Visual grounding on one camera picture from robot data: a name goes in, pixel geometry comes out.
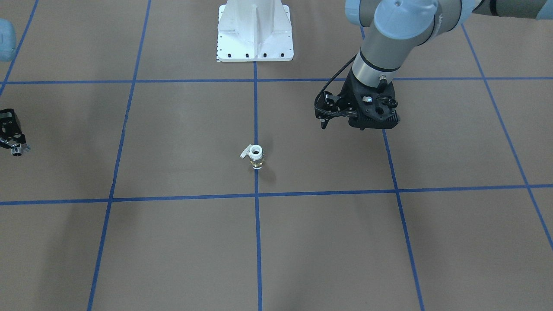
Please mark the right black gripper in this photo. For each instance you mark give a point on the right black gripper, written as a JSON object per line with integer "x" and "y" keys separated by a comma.
{"x": 9, "y": 126}

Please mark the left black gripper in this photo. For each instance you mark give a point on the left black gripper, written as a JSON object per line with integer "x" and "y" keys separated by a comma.
{"x": 349, "y": 99}

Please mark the white PPR pipe fitting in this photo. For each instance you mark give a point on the white PPR pipe fitting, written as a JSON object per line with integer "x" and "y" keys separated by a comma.
{"x": 255, "y": 153}

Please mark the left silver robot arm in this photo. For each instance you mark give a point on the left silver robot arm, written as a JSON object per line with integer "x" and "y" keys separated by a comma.
{"x": 394, "y": 29}

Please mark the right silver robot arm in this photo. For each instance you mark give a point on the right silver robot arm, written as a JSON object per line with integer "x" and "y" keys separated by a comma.
{"x": 7, "y": 43}

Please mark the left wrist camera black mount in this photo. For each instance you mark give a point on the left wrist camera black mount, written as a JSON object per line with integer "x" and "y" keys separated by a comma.
{"x": 374, "y": 110}

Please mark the white pedestal column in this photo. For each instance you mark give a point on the white pedestal column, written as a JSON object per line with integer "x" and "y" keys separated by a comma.
{"x": 254, "y": 31}

